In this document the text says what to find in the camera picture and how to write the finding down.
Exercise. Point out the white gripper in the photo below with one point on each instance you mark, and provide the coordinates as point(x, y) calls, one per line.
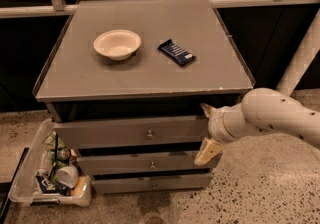
point(215, 125)

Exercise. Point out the grey top drawer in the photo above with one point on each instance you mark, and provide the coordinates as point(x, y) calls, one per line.
point(132, 132)

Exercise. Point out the grey drawer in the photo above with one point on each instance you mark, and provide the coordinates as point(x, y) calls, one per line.
point(132, 132)
point(155, 183)
point(146, 162)

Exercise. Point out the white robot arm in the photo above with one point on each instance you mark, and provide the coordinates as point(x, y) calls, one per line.
point(264, 111)

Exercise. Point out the grey middle drawer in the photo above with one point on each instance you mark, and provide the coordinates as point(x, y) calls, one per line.
point(146, 162)

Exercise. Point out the grey bottom drawer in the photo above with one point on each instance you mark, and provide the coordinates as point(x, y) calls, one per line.
point(155, 183)

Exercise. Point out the grey drawer cabinet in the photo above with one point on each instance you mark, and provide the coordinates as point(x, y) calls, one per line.
point(78, 84)

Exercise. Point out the dark blue snack bar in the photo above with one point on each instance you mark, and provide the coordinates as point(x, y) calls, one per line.
point(177, 54)

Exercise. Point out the yellow sponge in bin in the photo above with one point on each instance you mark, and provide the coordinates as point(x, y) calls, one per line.
point(77, 190)

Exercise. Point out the white cup in bin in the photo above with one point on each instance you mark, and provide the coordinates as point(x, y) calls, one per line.
point(68, 176)

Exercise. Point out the green can in bin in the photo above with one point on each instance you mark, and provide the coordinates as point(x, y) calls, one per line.
point(61, 154)

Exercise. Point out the clear plastic bin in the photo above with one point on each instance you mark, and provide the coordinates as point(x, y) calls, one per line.
point(37, 162)

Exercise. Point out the blue snack bag in bin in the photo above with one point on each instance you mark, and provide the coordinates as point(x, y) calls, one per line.
point(48, 187)

